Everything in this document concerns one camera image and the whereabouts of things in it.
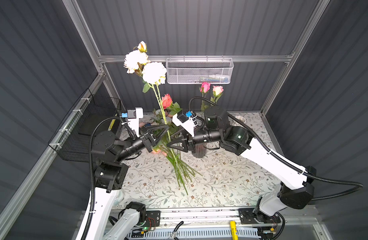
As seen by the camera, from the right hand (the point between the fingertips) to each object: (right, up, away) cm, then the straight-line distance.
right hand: (169, 144), depth 54 cm
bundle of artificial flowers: (+3, -17, +38) cm, 42 cm away
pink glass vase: (+14, -8, +37) cm, 40 cm away
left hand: (+1, +6, -3) cm, 7 cm away
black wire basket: (-45, 0, +13) cm, 47 cm away
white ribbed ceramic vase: (+38, +11, +34) cm, 52 cm away
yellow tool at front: (+28, -41, +16) cm, 53 cm away
